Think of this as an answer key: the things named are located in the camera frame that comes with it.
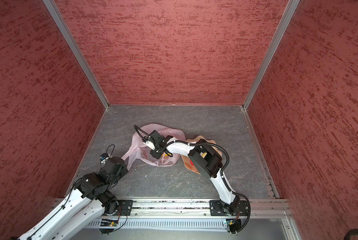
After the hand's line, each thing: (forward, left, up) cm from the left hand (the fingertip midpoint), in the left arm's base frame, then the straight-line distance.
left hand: (125, 170), depth 79 cm
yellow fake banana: (+8, -22, +2) cm, 24 cm away
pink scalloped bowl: (+9, -33, -5) cm, 34 cm away
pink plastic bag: (+9, -7, +5) cm, 13 cm away
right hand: (+14, -13, -7) cm, 20 cm away
